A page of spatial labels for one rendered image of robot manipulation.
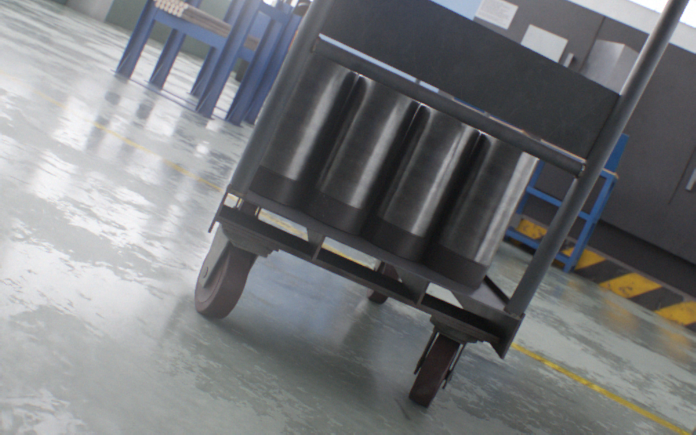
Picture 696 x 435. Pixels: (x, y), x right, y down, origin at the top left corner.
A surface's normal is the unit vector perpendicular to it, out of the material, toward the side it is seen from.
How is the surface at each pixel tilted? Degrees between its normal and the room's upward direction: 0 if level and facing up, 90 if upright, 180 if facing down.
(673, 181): 86
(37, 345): 0
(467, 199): 90
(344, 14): 98
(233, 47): 90
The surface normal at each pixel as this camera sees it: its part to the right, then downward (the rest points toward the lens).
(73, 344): 0.42, -0.90
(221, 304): 0.14, 0.63
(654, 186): -0.29, -0.11
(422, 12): 0.03, 0.25
